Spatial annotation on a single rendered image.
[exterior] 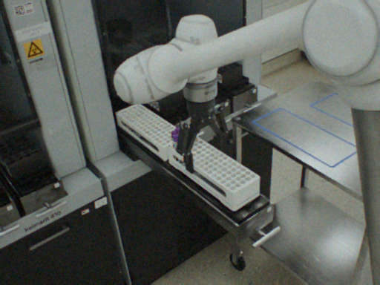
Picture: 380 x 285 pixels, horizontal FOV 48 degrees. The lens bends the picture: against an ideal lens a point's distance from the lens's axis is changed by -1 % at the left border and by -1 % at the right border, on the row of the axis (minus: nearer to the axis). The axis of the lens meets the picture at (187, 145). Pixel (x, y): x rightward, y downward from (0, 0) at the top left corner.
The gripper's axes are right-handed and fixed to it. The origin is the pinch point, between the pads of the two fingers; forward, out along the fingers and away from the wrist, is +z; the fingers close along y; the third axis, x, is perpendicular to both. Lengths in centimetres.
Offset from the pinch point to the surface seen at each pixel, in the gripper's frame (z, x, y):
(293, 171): 88, 46, 102
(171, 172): 7.2, 8.7, -6.3
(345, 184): 5.7, -30.9, 25.7
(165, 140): 1.7, 17.1, -1.8
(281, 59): 83, 149, 208
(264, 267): 88, 8, 38
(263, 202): 6.0, -20.4, 3.6
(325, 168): 5.7, -22.8, 27.3
